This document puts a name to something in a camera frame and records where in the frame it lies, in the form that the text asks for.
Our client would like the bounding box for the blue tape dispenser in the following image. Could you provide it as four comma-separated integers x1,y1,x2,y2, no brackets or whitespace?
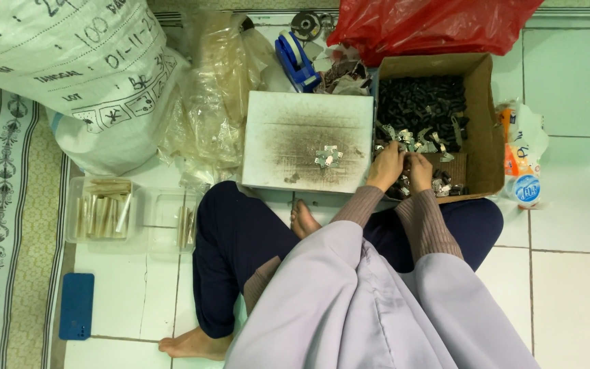
275,29,322,94

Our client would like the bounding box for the pile of torn paper scraps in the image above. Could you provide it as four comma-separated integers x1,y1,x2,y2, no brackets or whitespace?
313,44,376,97

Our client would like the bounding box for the heap of small metal brackets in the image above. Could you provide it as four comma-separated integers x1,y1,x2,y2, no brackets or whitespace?
375,114,466,164

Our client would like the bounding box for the pile of assembled metal brackets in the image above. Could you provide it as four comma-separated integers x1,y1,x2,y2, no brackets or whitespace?
313,145,345,170

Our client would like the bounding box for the red plastic bag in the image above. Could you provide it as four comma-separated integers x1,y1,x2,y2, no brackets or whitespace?
326,0,545,68

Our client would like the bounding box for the heap of black plastic parts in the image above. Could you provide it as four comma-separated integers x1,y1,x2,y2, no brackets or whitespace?
377,76,470,153

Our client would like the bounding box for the clear plastic container lid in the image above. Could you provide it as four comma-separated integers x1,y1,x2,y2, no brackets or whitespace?
138,187,205,255

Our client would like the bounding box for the worn white work board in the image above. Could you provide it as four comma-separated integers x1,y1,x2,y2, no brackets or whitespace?
240,90,376,194

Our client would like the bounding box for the patterned floor mat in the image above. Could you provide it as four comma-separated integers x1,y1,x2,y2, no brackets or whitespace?
0,77,71,369

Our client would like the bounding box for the person's left hand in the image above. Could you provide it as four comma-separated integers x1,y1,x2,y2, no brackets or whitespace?
366,140,407,193

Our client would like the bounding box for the white printed plastic bag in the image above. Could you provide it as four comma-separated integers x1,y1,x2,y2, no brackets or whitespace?
496,100,550,211

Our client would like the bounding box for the heap of clear plastic bags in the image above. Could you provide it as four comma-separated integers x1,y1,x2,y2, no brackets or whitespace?
158,11,296,191

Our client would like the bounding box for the clear plastic container with packets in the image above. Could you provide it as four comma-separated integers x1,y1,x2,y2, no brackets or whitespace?
64,175,148,245

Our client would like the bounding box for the black round metal disc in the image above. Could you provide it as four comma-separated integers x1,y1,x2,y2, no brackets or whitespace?
291,10,323,42

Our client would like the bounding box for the brown cardboard box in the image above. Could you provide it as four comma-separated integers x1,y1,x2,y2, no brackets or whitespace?
373,52,506,205

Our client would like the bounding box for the large white woven sack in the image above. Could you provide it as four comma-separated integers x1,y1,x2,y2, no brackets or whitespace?
0,0,191,177

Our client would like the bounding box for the person's right hand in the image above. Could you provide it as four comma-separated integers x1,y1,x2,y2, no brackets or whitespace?
406,152,434,196

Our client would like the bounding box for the blue smartphone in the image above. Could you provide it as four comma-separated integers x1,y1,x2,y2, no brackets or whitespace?
58,273,95,341

